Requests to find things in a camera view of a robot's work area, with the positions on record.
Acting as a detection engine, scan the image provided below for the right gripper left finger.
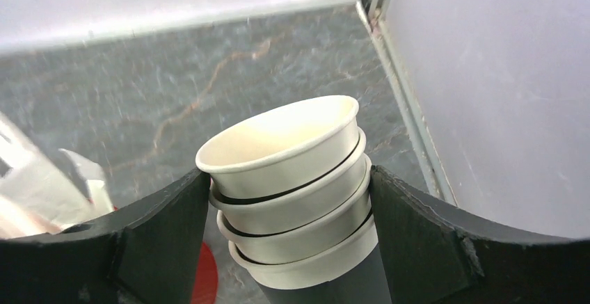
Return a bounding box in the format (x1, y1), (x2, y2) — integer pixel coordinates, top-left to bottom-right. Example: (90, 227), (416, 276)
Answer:
(1, 169), (210, 303)

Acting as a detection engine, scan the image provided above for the red cup holder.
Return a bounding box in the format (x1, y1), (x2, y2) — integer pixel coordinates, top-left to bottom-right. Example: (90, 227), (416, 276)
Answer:
(191, 242), (218, 304)

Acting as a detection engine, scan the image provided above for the stack of paper cups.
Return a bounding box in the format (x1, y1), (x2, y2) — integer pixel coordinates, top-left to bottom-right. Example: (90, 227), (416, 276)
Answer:
(196, 95), (391, 303)

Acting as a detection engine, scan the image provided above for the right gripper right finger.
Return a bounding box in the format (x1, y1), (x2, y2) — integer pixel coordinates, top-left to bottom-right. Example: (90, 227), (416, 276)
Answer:
(369, 166), (589, 303)

